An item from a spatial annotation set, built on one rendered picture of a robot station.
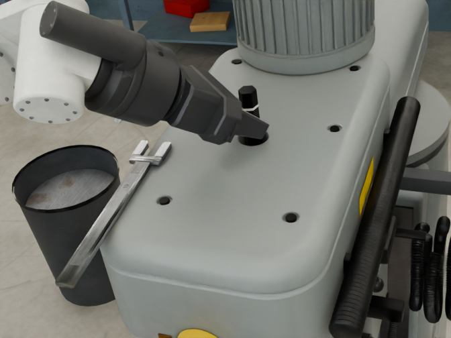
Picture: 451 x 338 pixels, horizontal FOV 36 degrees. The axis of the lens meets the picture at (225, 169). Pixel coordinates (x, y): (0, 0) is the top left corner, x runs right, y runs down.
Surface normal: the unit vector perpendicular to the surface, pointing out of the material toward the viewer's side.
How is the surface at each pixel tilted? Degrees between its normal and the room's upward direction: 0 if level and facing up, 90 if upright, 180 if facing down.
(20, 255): 0
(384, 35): 5
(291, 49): 90
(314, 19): 90
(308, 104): 0
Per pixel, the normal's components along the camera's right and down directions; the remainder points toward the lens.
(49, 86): 0.23, -0.34
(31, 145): -0.13, -0.80
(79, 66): 0.64, -0.28
